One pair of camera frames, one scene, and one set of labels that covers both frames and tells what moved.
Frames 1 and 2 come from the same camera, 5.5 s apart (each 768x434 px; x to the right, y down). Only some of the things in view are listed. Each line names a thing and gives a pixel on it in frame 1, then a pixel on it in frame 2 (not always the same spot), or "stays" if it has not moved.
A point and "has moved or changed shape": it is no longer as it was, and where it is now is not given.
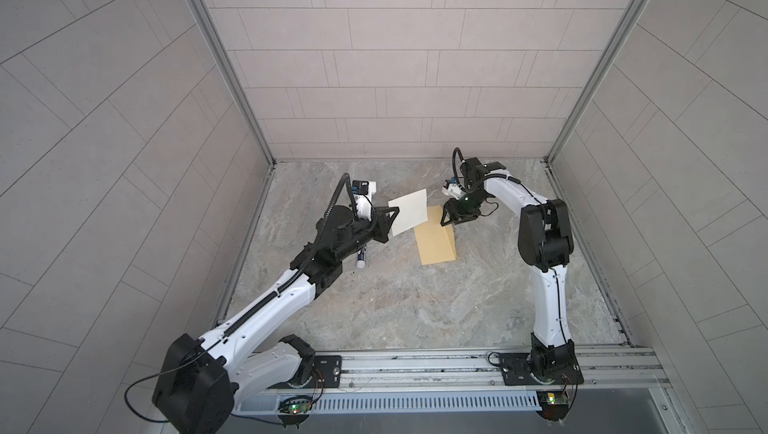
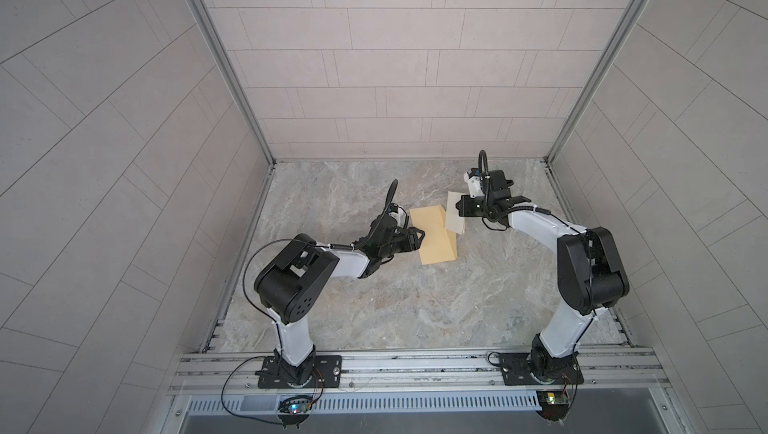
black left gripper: x=379 y=229 → x=408 y=240
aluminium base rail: x=600 y=369 stays
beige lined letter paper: x=413 y=211 has moved or changed shape
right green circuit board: x=554 y=404 stays
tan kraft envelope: x=436 y=242 stays
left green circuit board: x=295 y=405 stays
